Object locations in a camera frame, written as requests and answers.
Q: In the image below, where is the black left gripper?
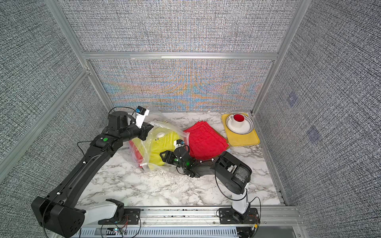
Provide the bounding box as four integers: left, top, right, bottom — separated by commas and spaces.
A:
119, 120, 154, 143

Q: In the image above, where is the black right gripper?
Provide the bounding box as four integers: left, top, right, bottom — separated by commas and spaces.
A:
159, 150, 188, 171

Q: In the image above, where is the red garment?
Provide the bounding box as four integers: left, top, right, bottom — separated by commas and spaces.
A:
184, 121, 229, 161

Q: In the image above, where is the yellow garment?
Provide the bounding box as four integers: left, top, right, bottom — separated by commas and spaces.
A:
129, 129, 182, 172

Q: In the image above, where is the clear plastic vacuum bag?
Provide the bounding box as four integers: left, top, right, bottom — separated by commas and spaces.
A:
116, 105, 190, 172

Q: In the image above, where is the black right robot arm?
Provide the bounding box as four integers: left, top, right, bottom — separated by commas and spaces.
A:
159, 145, 252, 215

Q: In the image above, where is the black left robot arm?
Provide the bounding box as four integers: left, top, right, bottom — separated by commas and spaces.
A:
31, 106, 153, 238

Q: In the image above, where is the white vacuum bag valve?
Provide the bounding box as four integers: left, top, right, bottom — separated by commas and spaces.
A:
156, 132, 166, 139

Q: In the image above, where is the yellow plastic tray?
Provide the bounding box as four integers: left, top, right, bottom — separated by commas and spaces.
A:
221, 113, 260, 146

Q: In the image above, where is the white cup red inside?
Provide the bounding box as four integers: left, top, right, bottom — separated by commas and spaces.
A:
227, 114, 245, 130

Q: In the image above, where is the white patterned saucer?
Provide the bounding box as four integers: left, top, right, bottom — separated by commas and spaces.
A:
225, 114, 254, 135

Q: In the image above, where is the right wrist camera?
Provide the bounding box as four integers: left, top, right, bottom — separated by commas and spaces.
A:
174, 139, 185, 149

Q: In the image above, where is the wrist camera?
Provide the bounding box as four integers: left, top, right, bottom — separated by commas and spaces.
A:
174, 139, 185, 149
136, 106, 149, 129

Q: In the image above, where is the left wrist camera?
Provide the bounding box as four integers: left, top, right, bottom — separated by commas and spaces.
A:
136, 106, 149, 129

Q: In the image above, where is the aluminium front rail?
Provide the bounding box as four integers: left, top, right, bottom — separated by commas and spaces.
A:
53, 206, 304, 228

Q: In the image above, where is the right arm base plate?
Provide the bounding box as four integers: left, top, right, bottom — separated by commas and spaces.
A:
216, 207, 261, 225

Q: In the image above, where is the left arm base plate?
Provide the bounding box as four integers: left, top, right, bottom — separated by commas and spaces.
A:
98, 208, 141, 226

